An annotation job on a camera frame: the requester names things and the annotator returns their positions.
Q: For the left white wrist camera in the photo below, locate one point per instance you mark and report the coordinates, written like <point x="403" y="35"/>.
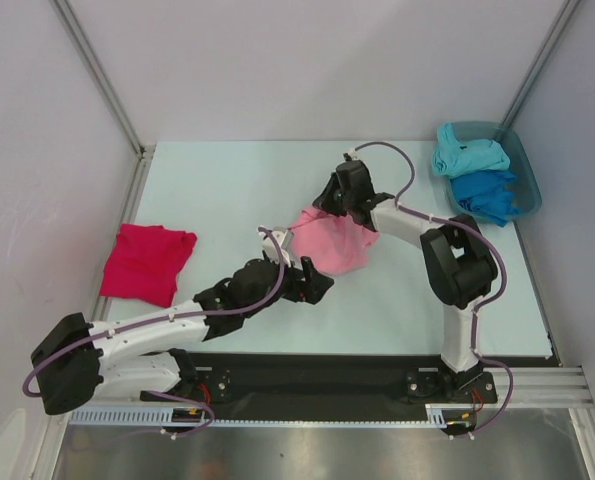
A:
<point x="276" y="245"/>

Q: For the aluminium frame post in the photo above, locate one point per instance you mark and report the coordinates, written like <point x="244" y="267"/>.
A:
<point x="552" y="40"/>
<point x="83" y="46"/>

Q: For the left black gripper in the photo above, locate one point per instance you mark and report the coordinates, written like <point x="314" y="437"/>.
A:
<point x="317" y="283"/>

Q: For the red folded t shirt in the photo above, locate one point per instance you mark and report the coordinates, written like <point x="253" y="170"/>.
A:
<point x="145" y="263"/>

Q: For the dark blue t shirt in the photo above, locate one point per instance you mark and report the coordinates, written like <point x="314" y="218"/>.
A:
<point x="486" y="194"/>

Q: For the left aluminium frame post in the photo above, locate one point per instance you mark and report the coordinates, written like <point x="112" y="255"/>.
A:
<point x="83" y="46"/>

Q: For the light blue slotted cable duct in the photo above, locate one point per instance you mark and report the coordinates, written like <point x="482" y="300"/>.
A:
<point x="177" y="416"/>

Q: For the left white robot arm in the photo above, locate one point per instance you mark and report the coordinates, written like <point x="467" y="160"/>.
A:
<point x="144" y="356"/>

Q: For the right aluminium frame post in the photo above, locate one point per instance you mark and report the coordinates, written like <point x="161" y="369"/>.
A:
<point x="552" y="40"/>

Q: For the pink t shirt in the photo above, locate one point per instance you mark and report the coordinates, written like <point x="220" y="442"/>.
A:
<point x="335" y="244"/>

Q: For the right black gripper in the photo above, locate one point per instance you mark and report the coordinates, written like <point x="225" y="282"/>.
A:
<point x="337" y="195"/>

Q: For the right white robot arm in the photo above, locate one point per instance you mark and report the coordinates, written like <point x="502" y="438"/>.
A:
<point x="459" y="267"/>

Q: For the teal plastic bin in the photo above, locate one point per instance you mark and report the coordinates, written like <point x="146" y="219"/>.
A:
<point x="527" y="194"/>

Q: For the light blue t shirt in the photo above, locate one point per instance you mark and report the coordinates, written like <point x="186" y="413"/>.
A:
<point x="453" y="158"/>

